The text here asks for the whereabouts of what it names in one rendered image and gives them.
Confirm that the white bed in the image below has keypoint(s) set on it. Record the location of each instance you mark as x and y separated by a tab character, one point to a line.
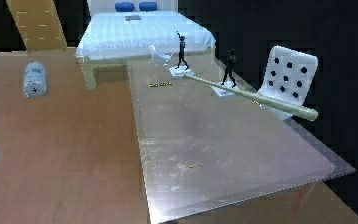
143	33

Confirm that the yellow pencil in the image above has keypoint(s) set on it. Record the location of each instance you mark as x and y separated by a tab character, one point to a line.
160	84

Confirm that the grey glass desk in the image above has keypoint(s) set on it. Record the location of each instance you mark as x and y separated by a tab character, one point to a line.
217	140

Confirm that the small yellow pen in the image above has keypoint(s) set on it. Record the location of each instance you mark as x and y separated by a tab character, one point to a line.
195	165

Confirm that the black figure statue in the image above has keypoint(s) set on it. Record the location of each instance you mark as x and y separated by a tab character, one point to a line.
229	71
181	53

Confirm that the clear glass object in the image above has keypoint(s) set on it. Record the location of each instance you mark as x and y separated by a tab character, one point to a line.
158	56

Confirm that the pale baseball bat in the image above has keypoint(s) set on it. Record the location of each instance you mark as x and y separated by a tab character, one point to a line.
253	96

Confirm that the grey flat object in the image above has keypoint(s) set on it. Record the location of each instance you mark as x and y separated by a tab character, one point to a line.
133	17

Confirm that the blue pillow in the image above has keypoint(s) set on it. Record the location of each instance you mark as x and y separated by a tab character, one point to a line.
148	5
124	6

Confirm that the white chair with black dots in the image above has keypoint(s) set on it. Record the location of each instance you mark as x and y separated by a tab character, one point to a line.
288	78

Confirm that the tan wooden dresser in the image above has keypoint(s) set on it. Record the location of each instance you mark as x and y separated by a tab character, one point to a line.
37	25

